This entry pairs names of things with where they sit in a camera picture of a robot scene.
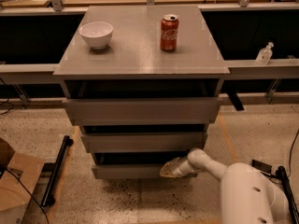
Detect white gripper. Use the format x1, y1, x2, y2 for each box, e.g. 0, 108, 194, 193
160, 157, 194, 178

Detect grey bottom drawer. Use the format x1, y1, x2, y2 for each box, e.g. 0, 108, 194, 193
92, 151, 187, 179

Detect grey drawer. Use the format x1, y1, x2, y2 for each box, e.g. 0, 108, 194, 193
81, 132, 207, 153
63, 97, 221, 126
92, 151, 187, 179

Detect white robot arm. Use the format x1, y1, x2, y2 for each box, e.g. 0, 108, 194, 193
160, 148, 289, 224

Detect grey middle drawer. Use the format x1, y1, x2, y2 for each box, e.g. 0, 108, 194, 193
81, 132, 207, 153

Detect grey top drawer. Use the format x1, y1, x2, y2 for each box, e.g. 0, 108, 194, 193
63, 97, 221, 126

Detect grey drawer cabinet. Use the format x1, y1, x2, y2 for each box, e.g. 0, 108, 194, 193
55, 6, 228, 166

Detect small black device on floor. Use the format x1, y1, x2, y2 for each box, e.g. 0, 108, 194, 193
251, 160, 274, 177

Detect black bar stand left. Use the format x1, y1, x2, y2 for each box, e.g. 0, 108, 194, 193
41, 135, 74, 207

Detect red cola can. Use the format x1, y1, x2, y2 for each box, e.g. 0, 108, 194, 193
160, 14, 178, 51

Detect clear sanitizer bottle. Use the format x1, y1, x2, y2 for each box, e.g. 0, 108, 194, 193
255, 42, 274, 65

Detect white ceramic bowl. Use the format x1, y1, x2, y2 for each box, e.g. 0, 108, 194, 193
78, 21, 113, 49

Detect brown cardboard box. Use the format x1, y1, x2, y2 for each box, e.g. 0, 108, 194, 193
0, 138, 45, 224

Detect black cable right floor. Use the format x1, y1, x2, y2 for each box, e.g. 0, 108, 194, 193
264, 128, 299, 180

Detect black cable on box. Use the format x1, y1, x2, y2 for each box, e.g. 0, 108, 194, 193
0, 164, 50, 224

